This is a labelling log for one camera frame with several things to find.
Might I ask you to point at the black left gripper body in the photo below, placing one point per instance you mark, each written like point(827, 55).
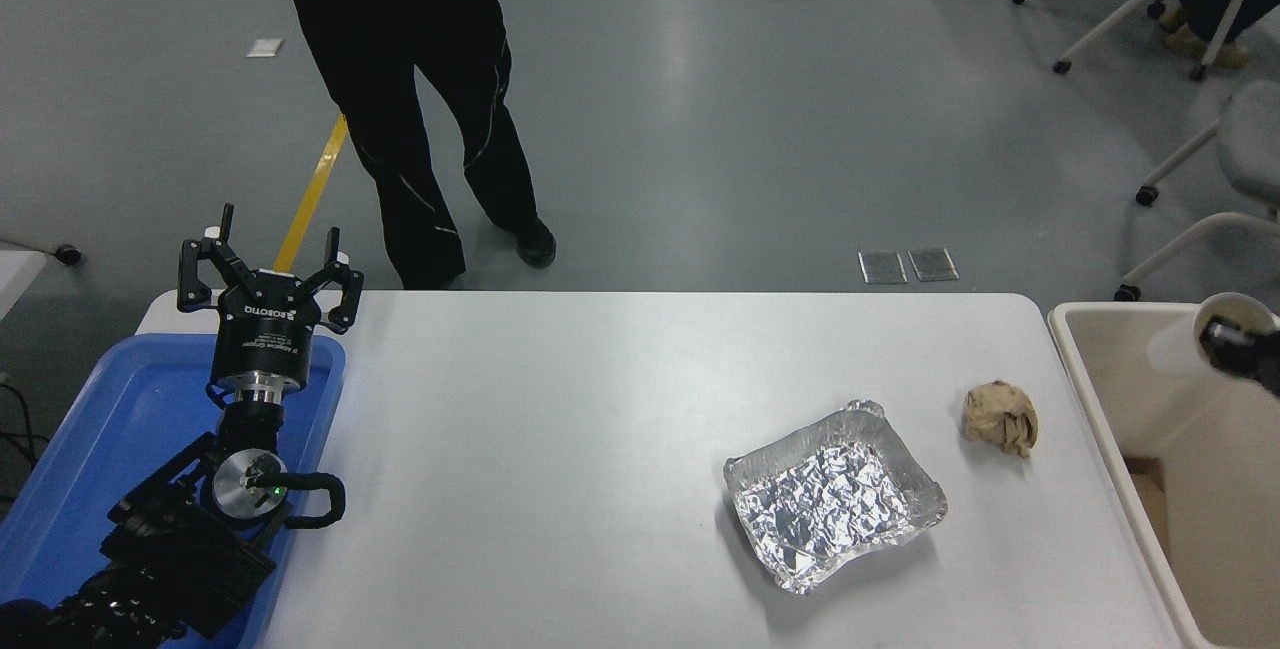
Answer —
point(265, 334)

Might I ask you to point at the white paper cup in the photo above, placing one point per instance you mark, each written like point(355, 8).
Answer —
point(1175, 349)

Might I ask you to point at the large pale plastic bin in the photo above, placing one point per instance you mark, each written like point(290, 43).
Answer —
point(1140, 399)

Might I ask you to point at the white chair leg with caster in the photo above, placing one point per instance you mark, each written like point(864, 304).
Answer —
point(66, 254)

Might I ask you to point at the blue plastic tray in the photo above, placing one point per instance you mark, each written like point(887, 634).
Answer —
point(130, 409)

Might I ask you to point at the brown cardboard piece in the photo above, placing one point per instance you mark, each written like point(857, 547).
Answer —
point(1148, 501)

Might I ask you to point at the white table corner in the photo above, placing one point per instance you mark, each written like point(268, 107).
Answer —
point(15, 274)

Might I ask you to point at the crumpled tan paper ball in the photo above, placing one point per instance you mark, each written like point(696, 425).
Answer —
point(1000, 416)

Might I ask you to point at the metal floor socket cover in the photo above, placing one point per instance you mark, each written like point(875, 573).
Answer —
point(933, 264)
point(883, 267)

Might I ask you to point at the square aluminium foil tray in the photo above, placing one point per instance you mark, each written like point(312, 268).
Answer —
point(828, 501)

